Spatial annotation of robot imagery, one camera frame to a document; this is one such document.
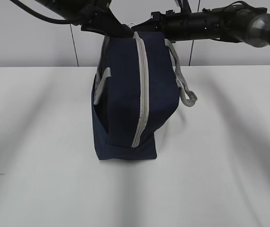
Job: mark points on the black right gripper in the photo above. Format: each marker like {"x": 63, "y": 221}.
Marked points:
{"x": 184, "y": 26}

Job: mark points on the navy insulated lunch bag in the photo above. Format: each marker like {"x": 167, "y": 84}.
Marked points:
{"x": 137, "y": 87}

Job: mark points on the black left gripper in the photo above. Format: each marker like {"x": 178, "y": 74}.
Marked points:
{"x": 94, "y": 16}

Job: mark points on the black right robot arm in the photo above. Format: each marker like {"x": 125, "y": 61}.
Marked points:
{"x": 236, "y": 23}

